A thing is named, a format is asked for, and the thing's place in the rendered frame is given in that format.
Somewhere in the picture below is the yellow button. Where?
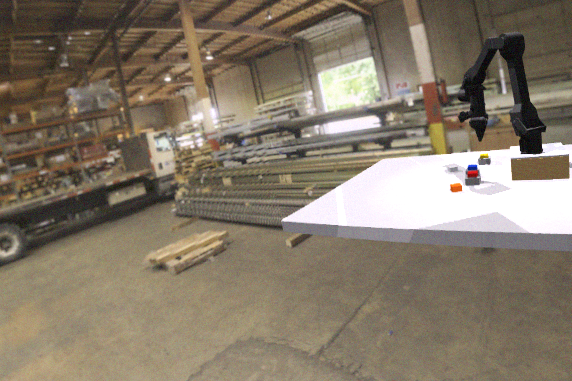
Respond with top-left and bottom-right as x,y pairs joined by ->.
478,154 -> 491,165

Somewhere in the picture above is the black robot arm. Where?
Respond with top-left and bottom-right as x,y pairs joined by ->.
457,32 -> 547,154

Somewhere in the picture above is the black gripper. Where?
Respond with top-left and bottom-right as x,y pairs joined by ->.
469,101 -> 489,142

